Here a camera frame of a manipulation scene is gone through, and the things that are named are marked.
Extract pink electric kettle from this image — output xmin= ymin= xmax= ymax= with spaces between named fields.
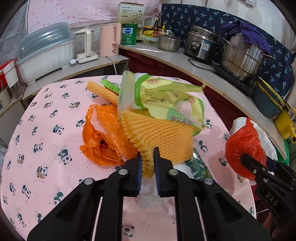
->
xmin=99 ymin=23 xmax=121 ymax=57

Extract steel rice cooker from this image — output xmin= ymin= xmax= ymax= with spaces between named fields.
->
xmin=184 ymin=26 xmax=219 ymax=63

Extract pink panda tablecloth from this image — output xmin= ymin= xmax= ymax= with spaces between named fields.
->
xmin=1 ymin=78 xmax=256 ymax=238

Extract green tin can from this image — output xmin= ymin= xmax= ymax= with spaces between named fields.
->
xmin=121 ymin=24 xmax=137 ymax=45

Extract black induction cooktop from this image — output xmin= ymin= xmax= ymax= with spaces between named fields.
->
xmin=212 ymin=65 xmax=253 ymax=97

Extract purple cloth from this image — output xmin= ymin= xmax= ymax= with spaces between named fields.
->
xmin=219 ymin=20 xmax=271 ymax=54

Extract blue patterned curtain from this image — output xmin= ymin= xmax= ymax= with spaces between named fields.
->
xmin=161 ymin=4 xmax=295 ymax=98

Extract small yellow foam net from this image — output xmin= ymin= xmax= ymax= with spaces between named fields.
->
xmin=87 ymin=81 xmax=118 ymax=106

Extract small steel pot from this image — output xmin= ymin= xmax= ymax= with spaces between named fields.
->
xmin=157 ymin=35 xmax=182 ymax=52

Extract white cardboard box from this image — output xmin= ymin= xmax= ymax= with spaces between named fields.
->
xmin=116 ymin=2 xmax=144 ymax=25

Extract yellow green tissue package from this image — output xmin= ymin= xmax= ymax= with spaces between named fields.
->
xmin=117 ymin=71 xmax=205 ymax=135

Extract large steel steamer pot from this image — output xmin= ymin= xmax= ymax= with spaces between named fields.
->
xmin=220 ymin=33 xmax=273 ymax=81

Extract glass electric kettle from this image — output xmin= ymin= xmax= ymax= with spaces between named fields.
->
xmin=74 ymin=29 xmax=98 ymax=64

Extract red white container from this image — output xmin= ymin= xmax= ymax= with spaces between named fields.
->
xmin=1 ymin=59 xmax=26 ymax=99

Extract white paper towel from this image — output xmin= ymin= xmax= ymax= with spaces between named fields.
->
xmin=136 ymin=162 xmax=193 ymax=209

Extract orange plastic snack bag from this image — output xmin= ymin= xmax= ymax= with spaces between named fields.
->
xmin=80 ymin=103 xmax=137 ymax=166

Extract dark blue basin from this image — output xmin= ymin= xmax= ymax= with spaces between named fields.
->
xmin=251 ymin=77 xmax=285 ymax=119

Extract yellow foam fruit net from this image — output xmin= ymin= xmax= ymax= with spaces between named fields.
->
xmin=120 ymin=110 xmax=194 ymax=178

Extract red plastic bag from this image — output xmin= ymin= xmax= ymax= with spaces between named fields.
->
xmin=225 ymin=118 xmax=267 ymax=181

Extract green wrapper strip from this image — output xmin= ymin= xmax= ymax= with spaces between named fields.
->
xmin=101 ymin=78 xmax=120 ymax=95

